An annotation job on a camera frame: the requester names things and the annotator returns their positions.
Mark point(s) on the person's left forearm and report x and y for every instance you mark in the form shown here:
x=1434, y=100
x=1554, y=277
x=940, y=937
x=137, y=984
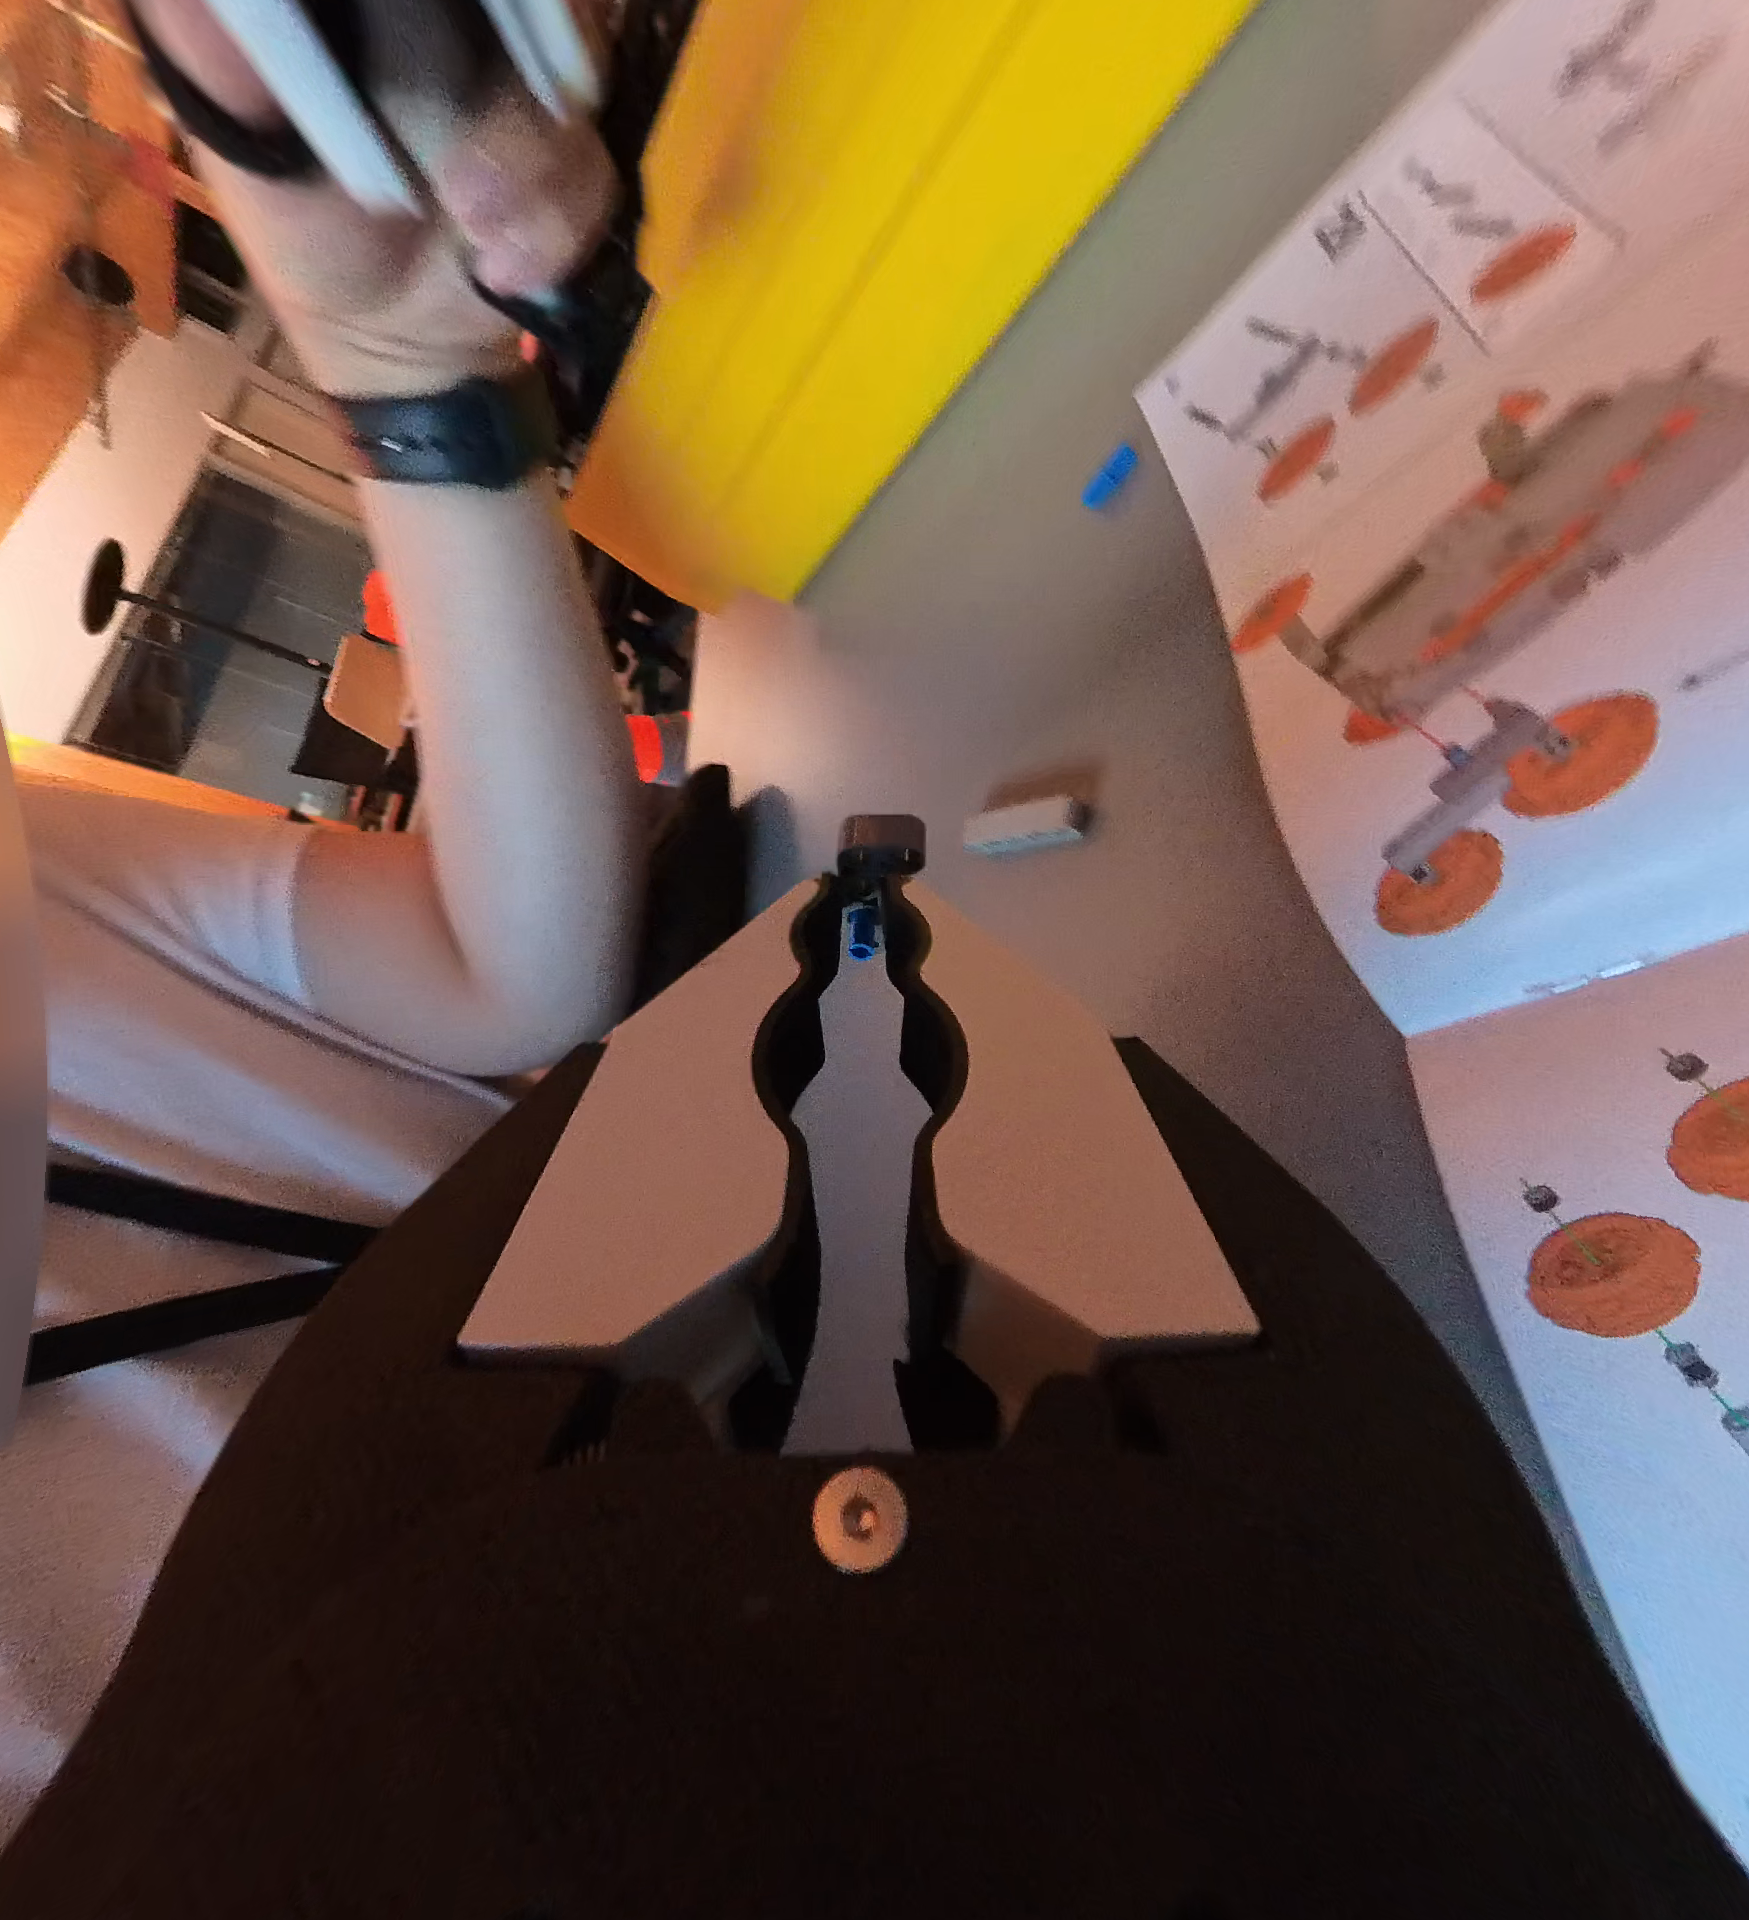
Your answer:
x=515, y=750

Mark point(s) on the white t-shirt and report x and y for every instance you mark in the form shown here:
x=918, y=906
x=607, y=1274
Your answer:
x=186, y=929

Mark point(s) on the white instruction booklet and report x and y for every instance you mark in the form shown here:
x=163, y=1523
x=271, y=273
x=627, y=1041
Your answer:
x=1562, y=600

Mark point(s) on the black wrist watch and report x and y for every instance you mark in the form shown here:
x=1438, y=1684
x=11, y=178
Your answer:
x=440, y=433

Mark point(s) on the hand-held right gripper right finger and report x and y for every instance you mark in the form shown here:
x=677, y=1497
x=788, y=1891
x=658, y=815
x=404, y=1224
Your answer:
x=1084, y=1199

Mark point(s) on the grey desk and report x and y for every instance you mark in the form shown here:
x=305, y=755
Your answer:
x=995, y=658

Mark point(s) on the dark grey short beam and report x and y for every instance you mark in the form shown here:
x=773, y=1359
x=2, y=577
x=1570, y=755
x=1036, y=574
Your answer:
x=881, y=843

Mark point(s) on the blue connector pin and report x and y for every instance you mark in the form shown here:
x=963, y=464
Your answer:
x=1110, y=475
x=858, y=933

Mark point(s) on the yellow plastic bin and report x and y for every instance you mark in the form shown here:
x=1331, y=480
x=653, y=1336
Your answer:
x=844, y=269

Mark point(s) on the person's left hand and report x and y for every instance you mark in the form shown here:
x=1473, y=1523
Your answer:
x=409, y=300

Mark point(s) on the black office chair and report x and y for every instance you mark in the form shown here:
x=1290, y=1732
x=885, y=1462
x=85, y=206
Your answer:
x=703, y=887

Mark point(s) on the light grey long beam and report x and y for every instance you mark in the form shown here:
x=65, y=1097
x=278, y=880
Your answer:
x=1026, y=826

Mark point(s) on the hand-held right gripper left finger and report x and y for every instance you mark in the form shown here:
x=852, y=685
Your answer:
x=647, y=1183

